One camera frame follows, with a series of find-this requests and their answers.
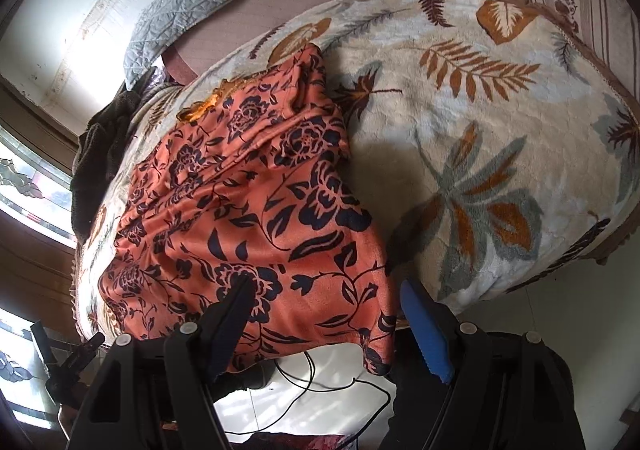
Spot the black cable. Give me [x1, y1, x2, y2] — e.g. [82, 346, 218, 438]
[220, 352, 396, 446]

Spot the leaf-print fleece blanket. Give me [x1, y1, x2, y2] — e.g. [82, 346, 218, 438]
[70, 0, 640, 346]

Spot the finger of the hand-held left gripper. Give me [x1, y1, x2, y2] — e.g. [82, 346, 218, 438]
[30, 320, 55, 377]
[72, 331, 107, 362]

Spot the pink bed sheet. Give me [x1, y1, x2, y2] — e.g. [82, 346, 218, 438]
[160, 0, 406, 85]

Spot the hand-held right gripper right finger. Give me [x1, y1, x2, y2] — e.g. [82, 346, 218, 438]
[400, 277, 586, 450]

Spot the dark brown cloth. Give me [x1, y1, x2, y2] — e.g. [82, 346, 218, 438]
[69, 67, 166, 243]

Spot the wooden door with patterned glass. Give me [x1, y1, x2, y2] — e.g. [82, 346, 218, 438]
[0, 80, 101, 450]

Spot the orange floral garment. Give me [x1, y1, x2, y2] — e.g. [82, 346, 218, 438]
[97, 42, 401, 378]

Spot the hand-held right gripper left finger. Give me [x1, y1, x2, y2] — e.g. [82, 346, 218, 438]
[67, 274, 256, 450]

